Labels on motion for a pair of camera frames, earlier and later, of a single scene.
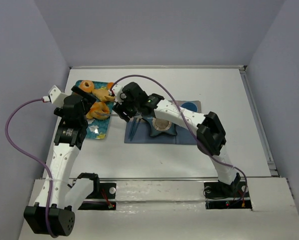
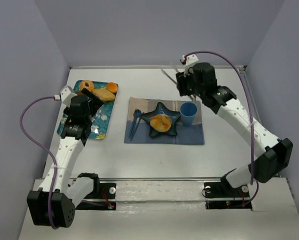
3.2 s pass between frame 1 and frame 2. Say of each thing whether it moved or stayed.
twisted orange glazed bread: moved
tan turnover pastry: stayed
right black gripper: moved
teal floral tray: stayed
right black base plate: stayed
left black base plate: stayed
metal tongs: moved
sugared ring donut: stayed
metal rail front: stayed
